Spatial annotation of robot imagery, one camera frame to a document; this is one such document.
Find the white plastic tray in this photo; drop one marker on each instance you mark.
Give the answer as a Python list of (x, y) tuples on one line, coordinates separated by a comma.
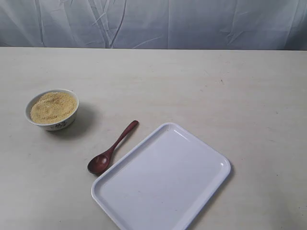
[(162, 183)]

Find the white wrinkled backdrop curtain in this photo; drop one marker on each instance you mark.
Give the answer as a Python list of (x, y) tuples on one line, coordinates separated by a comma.
[(155, 24)]

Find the yellow grains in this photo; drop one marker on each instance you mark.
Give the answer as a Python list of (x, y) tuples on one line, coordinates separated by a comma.
[(52, 107)]

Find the dark brown wooden spoon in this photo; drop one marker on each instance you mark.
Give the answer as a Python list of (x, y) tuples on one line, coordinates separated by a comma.
[(101, 162)]

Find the white ceramic bowl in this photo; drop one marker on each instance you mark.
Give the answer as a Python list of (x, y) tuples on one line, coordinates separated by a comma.
[(54, 126)]

